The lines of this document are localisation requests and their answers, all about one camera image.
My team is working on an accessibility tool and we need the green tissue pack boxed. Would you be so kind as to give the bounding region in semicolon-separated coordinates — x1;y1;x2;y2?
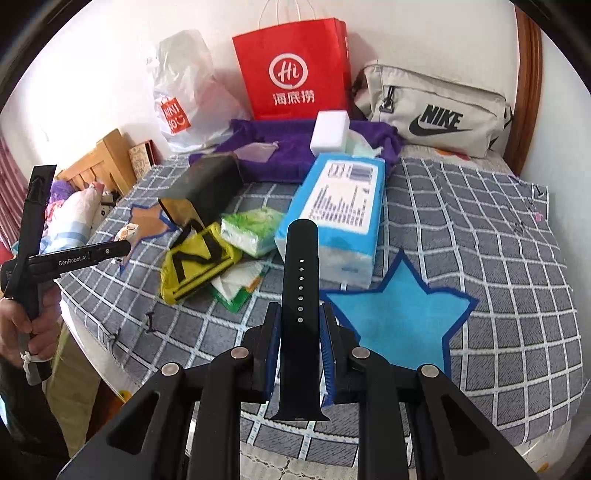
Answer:
220;208;286;258

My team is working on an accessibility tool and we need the dark tea tin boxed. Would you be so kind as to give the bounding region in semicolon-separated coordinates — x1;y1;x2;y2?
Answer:
158;154;245;228

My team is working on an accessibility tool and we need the blue star patch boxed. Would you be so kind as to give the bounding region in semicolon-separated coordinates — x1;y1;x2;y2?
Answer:
321;249;480;372

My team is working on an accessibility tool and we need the illustrated notebook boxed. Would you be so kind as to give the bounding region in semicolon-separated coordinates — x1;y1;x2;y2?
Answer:
128;143;155;178

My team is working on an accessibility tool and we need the brown star patch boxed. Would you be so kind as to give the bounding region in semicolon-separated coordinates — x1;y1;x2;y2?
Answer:
117;203;178;278

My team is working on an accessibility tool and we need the grey checked tablecloth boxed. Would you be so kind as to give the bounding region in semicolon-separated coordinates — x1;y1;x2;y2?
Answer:
58;150;580;444

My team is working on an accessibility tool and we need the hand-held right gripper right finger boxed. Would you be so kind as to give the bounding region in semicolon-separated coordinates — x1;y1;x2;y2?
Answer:
321;302;539;480

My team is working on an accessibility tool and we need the wooden bed headboard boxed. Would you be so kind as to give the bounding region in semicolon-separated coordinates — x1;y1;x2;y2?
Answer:
55;128;160;195

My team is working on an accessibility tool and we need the person's left hand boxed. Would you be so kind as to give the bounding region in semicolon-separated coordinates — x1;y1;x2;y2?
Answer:
0;281;62;364

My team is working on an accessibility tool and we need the grey waist bag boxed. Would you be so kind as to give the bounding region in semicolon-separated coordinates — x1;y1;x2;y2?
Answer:
352;60;514;158

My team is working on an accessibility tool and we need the brown wooden door frame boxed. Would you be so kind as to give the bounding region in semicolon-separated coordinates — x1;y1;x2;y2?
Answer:
505;7;544;178

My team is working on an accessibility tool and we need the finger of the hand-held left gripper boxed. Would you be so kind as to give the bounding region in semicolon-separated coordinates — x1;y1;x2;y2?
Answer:
88;240;133;265

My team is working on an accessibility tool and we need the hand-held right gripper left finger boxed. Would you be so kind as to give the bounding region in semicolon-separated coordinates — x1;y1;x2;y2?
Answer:
55;302;283;480

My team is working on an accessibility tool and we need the black watch strap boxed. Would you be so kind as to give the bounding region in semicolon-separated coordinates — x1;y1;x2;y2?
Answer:
270;220;331;422

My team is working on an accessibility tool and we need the red striped cloth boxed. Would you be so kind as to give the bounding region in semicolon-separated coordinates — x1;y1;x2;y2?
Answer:
0;138;28;250

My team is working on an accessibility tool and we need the blue tissue pack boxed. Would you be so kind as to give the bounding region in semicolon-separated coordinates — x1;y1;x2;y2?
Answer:
274;154;386;287

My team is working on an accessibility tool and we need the person's left forearm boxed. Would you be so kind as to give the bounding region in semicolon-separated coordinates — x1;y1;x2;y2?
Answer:
0;355;70;467

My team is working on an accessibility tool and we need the light green cloth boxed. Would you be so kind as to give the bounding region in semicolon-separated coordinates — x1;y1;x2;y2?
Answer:
344;131;386;160

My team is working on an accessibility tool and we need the yellow mesh pouch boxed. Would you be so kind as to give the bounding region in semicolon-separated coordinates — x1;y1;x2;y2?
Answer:
160;220;243;304

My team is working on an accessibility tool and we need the green wipes packet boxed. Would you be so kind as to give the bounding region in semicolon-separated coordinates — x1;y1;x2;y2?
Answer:
210;263;269;315

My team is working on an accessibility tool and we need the purple towel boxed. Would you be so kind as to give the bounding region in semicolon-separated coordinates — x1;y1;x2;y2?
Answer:
188;117;402;183

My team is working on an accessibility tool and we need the white plastic shopping bag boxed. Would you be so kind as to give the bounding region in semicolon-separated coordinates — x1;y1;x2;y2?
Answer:
147;30;252;153

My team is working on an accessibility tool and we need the red paper carrier bag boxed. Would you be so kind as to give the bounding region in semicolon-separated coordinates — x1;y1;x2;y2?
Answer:
232;0;350;121

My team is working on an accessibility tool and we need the pastel patchwork quilt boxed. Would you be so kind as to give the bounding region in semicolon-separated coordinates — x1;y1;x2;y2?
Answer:
39;182;105;252

